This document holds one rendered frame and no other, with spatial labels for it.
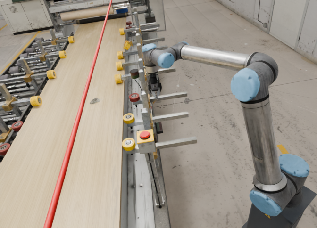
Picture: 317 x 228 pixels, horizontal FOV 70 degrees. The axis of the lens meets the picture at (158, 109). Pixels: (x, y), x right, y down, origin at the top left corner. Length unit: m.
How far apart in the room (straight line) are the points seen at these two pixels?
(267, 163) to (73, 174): 0.98
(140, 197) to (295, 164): 0.87
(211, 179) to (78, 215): 1.41
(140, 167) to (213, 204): 0.82
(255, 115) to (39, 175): 1.16
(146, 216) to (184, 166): 1.06
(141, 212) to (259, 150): 0.75
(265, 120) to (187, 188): 1.37
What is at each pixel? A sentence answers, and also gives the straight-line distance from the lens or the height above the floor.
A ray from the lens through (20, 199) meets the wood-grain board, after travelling 1.42.
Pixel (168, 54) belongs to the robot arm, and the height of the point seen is 1.34.
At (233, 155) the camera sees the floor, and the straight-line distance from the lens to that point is 2.49.
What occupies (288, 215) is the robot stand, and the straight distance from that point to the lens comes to 1.51.
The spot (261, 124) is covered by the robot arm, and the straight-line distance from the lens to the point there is 1.02.
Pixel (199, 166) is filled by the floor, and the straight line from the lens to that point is 2.37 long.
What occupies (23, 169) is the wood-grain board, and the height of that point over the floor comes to 0.90.
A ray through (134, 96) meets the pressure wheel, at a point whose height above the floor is 0.91.
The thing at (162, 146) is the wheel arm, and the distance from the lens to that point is 1.42.
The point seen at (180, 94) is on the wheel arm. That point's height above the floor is 0.86.
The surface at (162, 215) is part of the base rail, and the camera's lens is 1.33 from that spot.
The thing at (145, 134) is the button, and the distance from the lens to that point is 0.94.
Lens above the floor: 1.87
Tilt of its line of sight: 37 degrees down
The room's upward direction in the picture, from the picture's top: 9 degrees counter-clockwise
